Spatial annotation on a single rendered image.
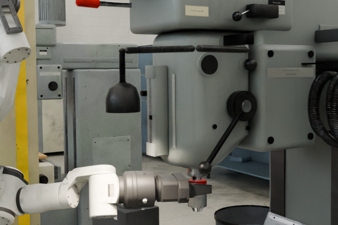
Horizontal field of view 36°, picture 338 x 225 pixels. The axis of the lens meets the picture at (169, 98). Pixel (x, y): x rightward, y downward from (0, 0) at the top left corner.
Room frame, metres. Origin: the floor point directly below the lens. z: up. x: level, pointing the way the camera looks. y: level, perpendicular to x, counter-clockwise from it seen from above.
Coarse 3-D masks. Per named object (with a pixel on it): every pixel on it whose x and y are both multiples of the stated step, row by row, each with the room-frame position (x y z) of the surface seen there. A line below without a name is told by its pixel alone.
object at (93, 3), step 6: (78, 0) 1.20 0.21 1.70; (84, 0) 1.20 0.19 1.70; (90, 0) 1.21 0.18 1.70; (96, 0) 1.22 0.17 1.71; (78, 6) 1.21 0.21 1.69; (84, 6) 1.21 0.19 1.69; (90, 6) 1.21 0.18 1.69; (96, 6) 1.22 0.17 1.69; (108, 6) 1.24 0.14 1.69; (114, 6) 1.25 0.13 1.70; (120, 6) 1.26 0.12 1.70; (126, 6) 1.26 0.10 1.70
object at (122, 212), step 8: (120, 208) 1.52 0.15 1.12; (128, 208) 1.52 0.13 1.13; (136, 208) 1.52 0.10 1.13; (144, 208) 1.52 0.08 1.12; (152, 208) 1.53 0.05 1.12; (120, 216) 1.50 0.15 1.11; (128, 216) 1.48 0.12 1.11; (136, 216) 1.50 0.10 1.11; (144, 216) 1.51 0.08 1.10; (152, 216) 1.53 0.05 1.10; (96, 224) 1.63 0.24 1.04; (104, 224) 1.59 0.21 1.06; (112, 224) 1.54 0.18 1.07; (120, 224) 1.50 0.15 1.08; (128, 224) 1.48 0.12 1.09; (136, 224) 1.50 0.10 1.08; (144, 224) 1.51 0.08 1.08; (152, 224) 1.53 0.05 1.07
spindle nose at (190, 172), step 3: (189, 168) 1.24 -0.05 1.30; (189, 171) 1.24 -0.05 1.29; (192, 171) 1.23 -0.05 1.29; (195, 171) 1.23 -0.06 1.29; (198, 171) 1.23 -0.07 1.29; (189, 174) 1.24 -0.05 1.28; (192, 174) 1.23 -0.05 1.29; (195, 174) 1.23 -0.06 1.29; (198, 174) 1.23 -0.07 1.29; (201, 174) 1.23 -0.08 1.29
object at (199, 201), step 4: (192, 196) 1.23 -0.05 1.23; (196, 196) 1.23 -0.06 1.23; (200, 196) 1.23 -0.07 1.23; (204, 196) 1.23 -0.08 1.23; (192, 200) 1.23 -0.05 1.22; (196, 200) 1.23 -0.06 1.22; (200, 200) 1.23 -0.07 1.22; (204, 200) 1.23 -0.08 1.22; (188, 204) 1.24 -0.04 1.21; (192, 204) 1.23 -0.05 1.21; (196, 204) 1.23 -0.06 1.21; (200, 204) 1.23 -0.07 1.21; (204, 204) 1.23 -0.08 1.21
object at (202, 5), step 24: (144, 0) 1.21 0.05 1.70; (168, 0) 1.11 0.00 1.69; (192, 0) 1.10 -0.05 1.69; (216, 0) 1.13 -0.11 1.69; (240, 0) 1.17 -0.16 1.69; (264, 0) 1.20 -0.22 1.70; (288, 0) 1.24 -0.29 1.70; (144, 24) 1.21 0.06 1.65; (168, 24) 1.12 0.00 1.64; (192, 24) 1.11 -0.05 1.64; (216, 24) 1.14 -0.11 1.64; (240, 24) 1.17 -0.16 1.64; (264, 24) 1.20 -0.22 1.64; (288, 24) 1.24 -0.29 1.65
